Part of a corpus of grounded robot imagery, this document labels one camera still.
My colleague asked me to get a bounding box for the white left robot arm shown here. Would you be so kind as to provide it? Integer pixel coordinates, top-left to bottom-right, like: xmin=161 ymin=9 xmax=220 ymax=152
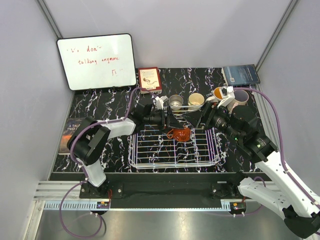
xmin=67 ymin=103 xmax=185 ymax=198

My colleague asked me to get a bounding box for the dark blue book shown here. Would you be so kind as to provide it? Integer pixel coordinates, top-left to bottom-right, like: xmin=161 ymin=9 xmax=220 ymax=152
xmin=221 ymin=64 xmax=261 ymax=87

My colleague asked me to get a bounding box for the white wire dish rack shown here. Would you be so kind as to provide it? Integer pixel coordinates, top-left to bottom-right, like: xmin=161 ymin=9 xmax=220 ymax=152
xmin=128 ymin=106 xmax=220 ymax=170

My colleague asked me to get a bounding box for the brown and cream cup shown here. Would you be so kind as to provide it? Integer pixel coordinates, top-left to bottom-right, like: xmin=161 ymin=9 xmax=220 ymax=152
xmin=169 ymin=94 xmax=184 ymax=111

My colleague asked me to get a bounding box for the red and white book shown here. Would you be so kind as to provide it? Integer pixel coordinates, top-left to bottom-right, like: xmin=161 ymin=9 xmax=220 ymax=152
xmin=138 ymin=67 xmax=162 ymax=94

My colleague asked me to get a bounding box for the Tale of Two Cities book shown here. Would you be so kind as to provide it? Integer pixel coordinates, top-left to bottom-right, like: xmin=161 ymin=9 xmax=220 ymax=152
xmin=58 ymin=117 xmax=85 ymax=156

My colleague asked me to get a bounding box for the grey slotted cable duct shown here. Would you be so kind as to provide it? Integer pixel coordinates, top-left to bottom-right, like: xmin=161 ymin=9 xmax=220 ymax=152
xmin=44 ymin=200 xmax=247 ymax=212

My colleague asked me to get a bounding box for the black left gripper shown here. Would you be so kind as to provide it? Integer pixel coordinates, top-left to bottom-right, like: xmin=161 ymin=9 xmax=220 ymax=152
xmin=143 ymin=106 xmax=183 ymax=133

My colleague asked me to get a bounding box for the cream ribbed mug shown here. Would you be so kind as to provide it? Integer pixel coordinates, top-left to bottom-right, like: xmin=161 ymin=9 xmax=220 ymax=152
xmin=188 ymin=92 xmax=205 ymax=109

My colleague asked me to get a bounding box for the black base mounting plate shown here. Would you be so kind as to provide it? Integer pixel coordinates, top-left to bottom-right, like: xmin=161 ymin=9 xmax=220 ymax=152
xmin=79 ymin=173 xmax=243 ymax=207

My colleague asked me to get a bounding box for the orange ceramic mug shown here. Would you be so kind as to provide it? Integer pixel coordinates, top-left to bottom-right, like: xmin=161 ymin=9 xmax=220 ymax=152
xmin=166 ymin=127 xmax=191 ymax=142

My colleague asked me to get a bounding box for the white dry-erase board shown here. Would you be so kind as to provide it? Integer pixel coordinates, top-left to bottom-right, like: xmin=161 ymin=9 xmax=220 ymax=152
xmin=56 ymin=33 xmax=137 ymax=91

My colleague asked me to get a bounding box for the pink iridescent mug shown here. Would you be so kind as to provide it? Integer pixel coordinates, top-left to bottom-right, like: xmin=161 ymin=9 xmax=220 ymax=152
xmin=227 ymin=90 xmax=249 ymax=113

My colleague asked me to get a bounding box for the floral iridescent white mug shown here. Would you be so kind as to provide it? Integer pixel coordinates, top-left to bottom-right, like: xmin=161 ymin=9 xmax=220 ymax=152
xmin=205 ymin=86 xmax=229 ymax=103

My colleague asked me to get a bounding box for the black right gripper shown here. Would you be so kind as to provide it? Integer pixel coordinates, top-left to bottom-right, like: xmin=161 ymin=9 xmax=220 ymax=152
xmin=181 ymin=100 xmax=243 ymax=142

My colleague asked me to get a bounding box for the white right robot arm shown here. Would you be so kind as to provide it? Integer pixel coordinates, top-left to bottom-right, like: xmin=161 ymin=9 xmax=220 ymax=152
xmin=182 ymin=102 xmax=320 ymax=239

